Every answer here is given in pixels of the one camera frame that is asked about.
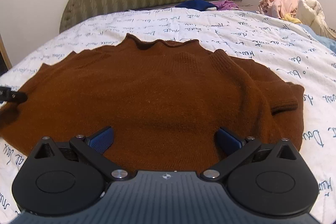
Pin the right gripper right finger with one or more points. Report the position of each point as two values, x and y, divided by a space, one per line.
236 149

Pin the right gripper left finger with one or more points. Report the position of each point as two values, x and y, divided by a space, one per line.
91 149

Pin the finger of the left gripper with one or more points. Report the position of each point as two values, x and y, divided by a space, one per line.
8 95

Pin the brown knit sweater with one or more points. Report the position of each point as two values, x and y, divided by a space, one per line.
165 101

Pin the pink clothes pile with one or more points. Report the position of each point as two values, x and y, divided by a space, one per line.
278 8

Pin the white script-print bed cover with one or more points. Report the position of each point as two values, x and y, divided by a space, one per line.
286 48

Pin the purple garment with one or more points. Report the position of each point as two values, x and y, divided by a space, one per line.
225 5

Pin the blue garment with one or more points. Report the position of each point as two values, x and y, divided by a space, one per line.
199 5

